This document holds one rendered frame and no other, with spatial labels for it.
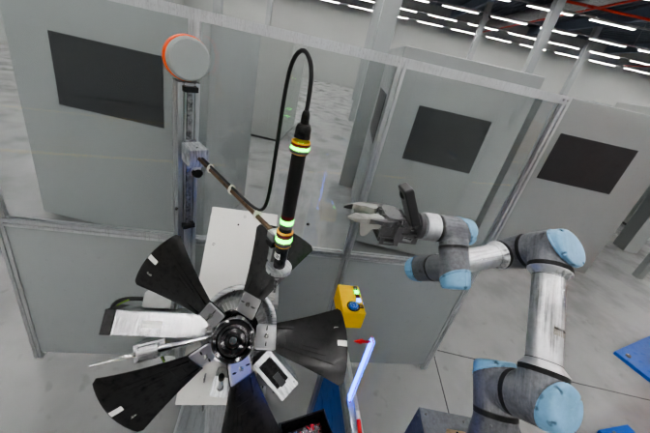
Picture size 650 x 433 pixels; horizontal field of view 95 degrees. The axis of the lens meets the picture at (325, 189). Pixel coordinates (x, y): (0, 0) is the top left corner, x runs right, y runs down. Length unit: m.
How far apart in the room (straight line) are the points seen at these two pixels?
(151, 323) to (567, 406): 1.16
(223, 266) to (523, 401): 1.00
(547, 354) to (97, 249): 1.91
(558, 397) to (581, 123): 3.63
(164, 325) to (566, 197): 4.37
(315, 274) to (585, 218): 3.83
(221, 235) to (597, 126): 4.08
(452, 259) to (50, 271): 1.94
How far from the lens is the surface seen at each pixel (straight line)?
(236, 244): 1.24
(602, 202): 4.92
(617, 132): 4.63
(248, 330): 0.97
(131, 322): 1.20
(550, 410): 1.01
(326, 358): 1.04
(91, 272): 2.06
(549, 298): 1.09
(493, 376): 1.11
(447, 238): 0.86
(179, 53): 1.24
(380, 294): 2.02
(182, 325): 1.16
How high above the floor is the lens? 2.01
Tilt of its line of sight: 24 degrees down
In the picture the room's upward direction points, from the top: 13 degrees clockwise
